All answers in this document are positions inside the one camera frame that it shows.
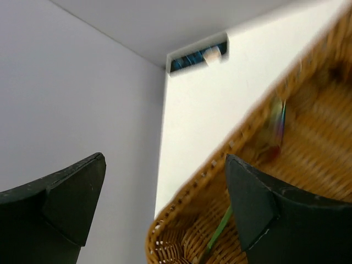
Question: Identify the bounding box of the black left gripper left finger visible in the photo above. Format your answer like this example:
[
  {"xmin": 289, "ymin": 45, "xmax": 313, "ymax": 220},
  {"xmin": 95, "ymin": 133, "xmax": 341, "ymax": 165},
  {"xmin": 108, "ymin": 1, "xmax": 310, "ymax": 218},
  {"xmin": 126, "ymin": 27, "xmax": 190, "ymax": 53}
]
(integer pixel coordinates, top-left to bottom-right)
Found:
[{"xmin": 1, "ymin": 152, "xmax": 106, "ymax": 263}]

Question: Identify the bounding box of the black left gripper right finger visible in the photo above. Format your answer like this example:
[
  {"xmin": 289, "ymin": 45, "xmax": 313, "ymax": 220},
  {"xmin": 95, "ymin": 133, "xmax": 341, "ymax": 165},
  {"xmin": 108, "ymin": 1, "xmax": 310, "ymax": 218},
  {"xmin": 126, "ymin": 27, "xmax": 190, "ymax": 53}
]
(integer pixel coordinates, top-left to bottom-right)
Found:
[{"xmin": 225, "ymin": 155, "xmax": 351, "ymax": 263}]

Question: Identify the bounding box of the green handled rainbow fork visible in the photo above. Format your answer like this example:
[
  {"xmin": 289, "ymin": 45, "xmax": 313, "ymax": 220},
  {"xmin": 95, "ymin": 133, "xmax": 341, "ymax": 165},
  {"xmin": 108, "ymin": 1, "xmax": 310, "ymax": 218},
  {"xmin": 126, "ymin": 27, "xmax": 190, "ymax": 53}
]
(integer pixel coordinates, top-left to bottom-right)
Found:
[{"xmin": 205, "ymin": 97, "xmax": 286, "ymax": 253}]

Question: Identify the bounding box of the brown wicker cutlery tray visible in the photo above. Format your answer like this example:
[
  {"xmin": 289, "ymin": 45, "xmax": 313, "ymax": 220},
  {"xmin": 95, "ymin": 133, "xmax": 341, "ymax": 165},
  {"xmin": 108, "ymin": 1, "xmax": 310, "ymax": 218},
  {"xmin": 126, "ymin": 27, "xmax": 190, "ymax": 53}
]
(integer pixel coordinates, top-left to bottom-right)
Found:
[{"xmin": 145, "ymin": 5, "xmax": 351, "ymax": 263}]

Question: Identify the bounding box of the blue left table label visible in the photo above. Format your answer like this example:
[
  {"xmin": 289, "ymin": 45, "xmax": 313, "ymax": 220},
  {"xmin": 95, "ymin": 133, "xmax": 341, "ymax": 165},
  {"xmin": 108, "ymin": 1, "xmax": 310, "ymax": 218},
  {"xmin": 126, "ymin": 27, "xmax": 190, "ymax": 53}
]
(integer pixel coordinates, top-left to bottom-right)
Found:
[{"xmin": 168, "ymin": 40, "xmax": 228, "ymax": 74}]

